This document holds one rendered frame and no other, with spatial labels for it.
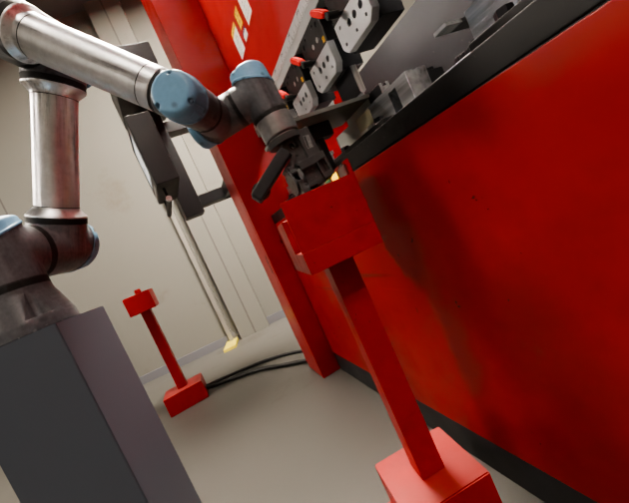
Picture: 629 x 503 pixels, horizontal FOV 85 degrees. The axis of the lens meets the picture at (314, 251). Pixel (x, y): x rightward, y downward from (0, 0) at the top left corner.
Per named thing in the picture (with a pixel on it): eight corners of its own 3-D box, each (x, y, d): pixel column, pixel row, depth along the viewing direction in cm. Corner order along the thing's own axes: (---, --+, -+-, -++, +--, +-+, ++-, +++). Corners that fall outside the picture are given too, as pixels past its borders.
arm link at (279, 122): (257, 120, 65) (255, 134, 73) (269, 141, 66) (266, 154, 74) (291, 103, 67) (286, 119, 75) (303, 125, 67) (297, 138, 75)
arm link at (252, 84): (233, 87, 73) (267, 65, 72) (258, 134, 74) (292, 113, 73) (219, 74, 66) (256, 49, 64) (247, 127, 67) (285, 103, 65)
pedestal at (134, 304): (173, 406, 237) (119, 297, 231) (208, 387, 245) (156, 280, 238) (171, 417, 218) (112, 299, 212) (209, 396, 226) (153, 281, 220)
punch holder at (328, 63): (319, 96, 106) (298, 45, 105) (342, 89, 109) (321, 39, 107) (338, 69, 92) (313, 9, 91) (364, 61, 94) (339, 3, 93)
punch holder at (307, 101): (301, 124, 125) (282, 80, 124) (320, 117, 128) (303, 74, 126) (314, 104, 111) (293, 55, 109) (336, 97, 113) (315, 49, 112)
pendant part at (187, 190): (172, 227, 220) (112, 101, 214) (209, 213, 230) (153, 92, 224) (172, 210, 174) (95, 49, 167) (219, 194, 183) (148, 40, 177)
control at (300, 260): (297, 270, 86) (267, 204, 84) (352, 245, 89) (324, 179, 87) (312, 275, 66) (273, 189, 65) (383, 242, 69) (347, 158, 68)
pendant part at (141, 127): (158, 205, 211) (132, 150, 209) (178, 198, 216) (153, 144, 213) (155, 185, 170) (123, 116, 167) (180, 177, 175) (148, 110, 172)
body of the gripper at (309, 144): (336, 176, 68) (308, 121, 67) (300, 196, 67) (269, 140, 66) (327, 184, 76) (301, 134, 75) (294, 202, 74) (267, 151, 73)
